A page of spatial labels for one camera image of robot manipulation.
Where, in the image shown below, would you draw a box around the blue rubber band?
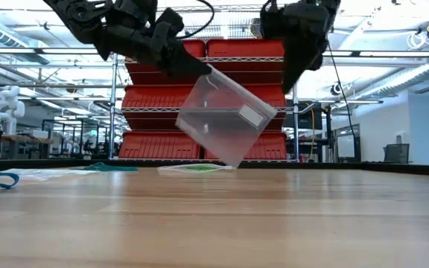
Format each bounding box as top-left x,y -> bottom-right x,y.
0,171 -> 21,191

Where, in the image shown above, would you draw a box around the teal rubber band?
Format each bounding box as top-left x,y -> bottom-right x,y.
83,162 -> 139,173

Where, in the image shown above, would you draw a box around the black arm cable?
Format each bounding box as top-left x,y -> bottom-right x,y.
176,0 -> 215,40
259,0 -> 277,18

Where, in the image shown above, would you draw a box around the black aluminium table frame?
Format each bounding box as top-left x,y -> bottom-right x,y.
0,159 -> 429,178

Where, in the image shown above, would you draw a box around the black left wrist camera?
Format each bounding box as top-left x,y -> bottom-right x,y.
153,7 -> 185,39

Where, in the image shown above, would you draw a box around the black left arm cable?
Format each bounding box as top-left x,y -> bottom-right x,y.
176,0 -> 215,40

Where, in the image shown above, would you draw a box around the wooden workbench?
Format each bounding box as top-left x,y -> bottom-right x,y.
0,130 -> 54,160

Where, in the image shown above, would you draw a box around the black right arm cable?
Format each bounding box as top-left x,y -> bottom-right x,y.
259,0 -> 277,18

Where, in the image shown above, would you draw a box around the yellow hanging cable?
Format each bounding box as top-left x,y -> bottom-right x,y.
309,107 -> 317,162

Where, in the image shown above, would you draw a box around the black monitor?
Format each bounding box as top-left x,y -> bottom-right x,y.
284,99 -> 323,131

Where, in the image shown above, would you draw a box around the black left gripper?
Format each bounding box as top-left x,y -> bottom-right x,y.
102,3 -> 213,80

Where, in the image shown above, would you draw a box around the chrome wire shelf rack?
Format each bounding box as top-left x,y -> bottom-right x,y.
108,4 -> 301,164

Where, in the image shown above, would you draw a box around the grey round fixture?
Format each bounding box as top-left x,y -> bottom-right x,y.
250,17 -> 263,39

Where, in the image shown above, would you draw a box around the black hanging cable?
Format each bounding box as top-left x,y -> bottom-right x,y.
327,40 -> 358,143

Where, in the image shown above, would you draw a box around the grey office chair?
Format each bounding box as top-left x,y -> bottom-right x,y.
383,143 -> 410,165

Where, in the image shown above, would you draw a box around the red plastic storage bin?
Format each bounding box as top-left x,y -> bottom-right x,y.
124,39 -> 206,86
121,85 -> 204,131
204,132 -> 288,160
205,83 -> 288,132
118,130 -> 204,160
206,37 -> 287,85

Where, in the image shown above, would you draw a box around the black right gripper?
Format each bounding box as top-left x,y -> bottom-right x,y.
260,2 -> 331,95

